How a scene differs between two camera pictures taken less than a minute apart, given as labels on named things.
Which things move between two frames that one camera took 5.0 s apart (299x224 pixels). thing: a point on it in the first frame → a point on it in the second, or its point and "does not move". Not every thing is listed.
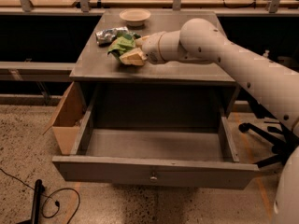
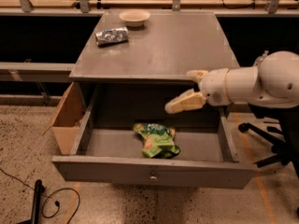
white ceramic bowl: x=135 y=17 does not move
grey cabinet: x=102 y=87 does not move
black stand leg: x=36 y=203 does not move
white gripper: x=151 y=48 → x=213 y=87
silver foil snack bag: x=106 y=36 does not move
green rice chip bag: x=124 y=43 → x=158 y=140
